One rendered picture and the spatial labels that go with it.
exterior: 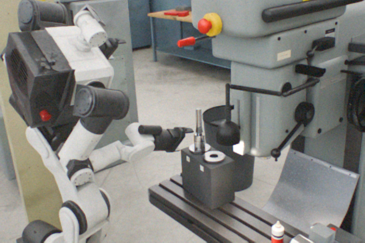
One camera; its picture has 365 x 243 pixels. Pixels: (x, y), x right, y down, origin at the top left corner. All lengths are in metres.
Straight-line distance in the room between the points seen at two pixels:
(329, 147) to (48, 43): 1.12
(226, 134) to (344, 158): 0.65
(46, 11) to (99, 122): 0.45
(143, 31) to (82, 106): 7.52
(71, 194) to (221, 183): 0.58
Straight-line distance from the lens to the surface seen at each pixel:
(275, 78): 1.24
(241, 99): 1.26
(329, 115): 1.49
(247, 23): 1.08
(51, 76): 1.32
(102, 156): 1.51
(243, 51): 1.22
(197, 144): 1.74
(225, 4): 1.11
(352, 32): 1.52
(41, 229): 2.14
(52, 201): 3.12
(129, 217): 3.42
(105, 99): 1.28
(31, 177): 2.97
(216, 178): 1.68
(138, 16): 8.67
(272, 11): 1.06
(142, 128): 1.53
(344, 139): 1.71
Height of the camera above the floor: 1.96
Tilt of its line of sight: 21 degrees down
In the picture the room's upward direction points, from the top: 3 degrees counter-clockwise
